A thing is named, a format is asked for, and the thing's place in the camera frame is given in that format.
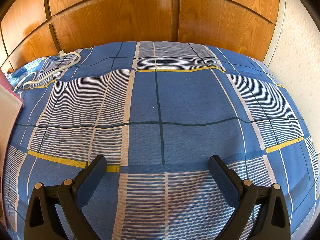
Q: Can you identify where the wooden wardrobe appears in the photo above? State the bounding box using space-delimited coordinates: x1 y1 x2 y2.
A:
0 0 280 73

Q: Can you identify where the pink tray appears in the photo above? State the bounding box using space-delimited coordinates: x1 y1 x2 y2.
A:
0 70 24 170

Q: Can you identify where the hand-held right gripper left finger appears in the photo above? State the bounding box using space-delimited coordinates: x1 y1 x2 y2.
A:
24 155 107 240

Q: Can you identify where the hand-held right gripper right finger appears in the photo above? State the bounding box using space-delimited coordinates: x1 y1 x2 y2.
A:
209 155 291 240

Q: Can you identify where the white power cable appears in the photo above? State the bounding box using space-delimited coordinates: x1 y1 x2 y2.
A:
12 51 82 92

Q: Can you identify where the blue plaid bed sheet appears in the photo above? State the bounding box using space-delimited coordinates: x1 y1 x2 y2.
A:
0 41 320 240

